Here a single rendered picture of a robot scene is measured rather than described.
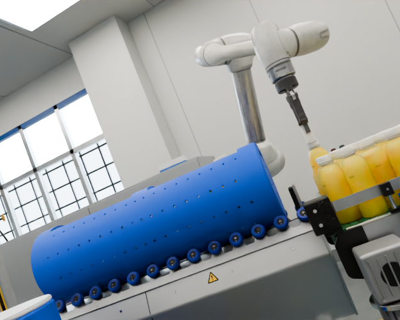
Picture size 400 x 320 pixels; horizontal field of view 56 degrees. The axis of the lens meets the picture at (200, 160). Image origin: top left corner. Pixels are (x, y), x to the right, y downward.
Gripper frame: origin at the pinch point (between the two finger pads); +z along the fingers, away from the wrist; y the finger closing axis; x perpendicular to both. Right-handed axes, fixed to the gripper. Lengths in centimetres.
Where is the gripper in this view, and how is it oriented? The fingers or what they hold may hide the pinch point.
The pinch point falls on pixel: (308, 134)
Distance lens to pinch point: 131.8
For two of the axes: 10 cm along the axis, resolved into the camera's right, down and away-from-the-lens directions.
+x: 9.0, -3.9, -2.0
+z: 3.8, 9.2, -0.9
